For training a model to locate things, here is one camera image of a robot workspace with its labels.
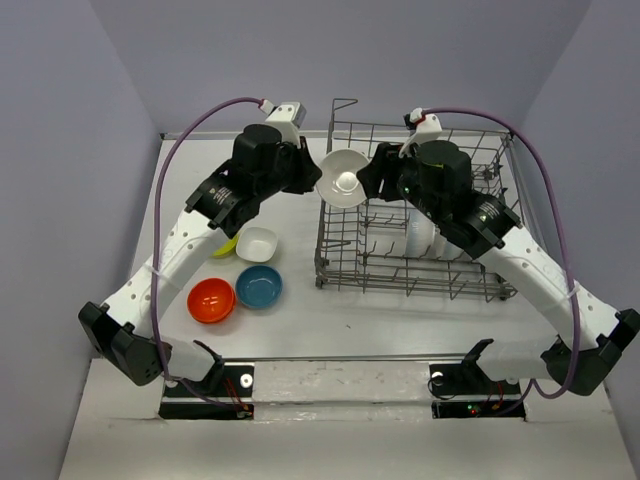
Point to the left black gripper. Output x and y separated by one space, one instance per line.
309 172

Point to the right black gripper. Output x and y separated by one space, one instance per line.
384 163

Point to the white round bowl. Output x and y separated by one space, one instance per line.
447 251
420 234
339 186

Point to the blue bowl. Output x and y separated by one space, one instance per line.
259 286

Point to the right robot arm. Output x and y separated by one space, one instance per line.
590 335

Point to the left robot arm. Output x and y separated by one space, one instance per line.
124 328

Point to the white square bowl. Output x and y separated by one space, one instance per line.
256 244

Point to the lime green bowl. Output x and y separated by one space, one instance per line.
227 249

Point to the orange bowl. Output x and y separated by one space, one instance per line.
211 301

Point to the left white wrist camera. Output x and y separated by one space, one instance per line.
287 118

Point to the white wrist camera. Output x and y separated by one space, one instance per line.
287 118
423 127

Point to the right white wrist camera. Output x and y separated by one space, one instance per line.
423 127

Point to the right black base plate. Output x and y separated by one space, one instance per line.
463 390

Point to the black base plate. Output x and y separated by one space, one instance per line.
463 390
232 398

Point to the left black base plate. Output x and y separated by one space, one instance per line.
232 398

